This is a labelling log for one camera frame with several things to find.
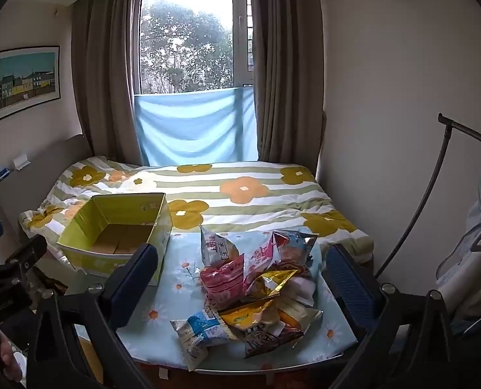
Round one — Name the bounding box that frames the person's left hand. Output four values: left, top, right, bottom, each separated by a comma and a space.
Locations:
0, 330, 23, 382

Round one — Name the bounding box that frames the window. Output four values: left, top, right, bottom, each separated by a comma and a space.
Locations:
134, 0, 256, 97

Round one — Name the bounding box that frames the blue shrimp cracker bag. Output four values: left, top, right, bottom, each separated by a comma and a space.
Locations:
273, 230, 320, 270

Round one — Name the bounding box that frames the white garment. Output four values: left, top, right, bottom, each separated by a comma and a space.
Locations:
435, 219, 481, 329

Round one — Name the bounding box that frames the brown curtain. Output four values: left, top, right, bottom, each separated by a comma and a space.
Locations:
249, 0, 327, 163
70, 0, 144, 168

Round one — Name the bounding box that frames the black cable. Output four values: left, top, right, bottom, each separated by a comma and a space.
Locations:
375, 112, 481, 281

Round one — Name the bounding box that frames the striped floral pillow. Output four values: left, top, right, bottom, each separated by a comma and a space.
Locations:
19, 156, 375, 266

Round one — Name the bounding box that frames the pile of snack packets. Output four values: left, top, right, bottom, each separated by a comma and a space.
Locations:
169, 225, 324, 371

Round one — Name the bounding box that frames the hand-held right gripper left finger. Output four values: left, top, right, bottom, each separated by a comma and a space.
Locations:
27, 243, 160, 389

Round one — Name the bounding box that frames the yellow-green cardboard box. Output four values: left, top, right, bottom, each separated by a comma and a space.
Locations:
56, 192, 173, 287

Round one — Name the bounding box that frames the daisy print blue tablecloth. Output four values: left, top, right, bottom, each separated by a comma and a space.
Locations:
66, 229, 358, 370

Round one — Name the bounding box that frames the light blue window cloth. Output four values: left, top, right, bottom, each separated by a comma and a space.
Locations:
134, 85, 260, 168

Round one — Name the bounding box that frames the framed picture of houses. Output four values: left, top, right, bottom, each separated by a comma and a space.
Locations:
0, 45, 61, 124

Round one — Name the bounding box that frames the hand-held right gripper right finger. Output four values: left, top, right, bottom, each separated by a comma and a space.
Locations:
325, 244, 466, 389

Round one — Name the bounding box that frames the grey bed headboard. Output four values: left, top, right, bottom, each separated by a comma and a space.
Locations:
0, 134, 95, 244

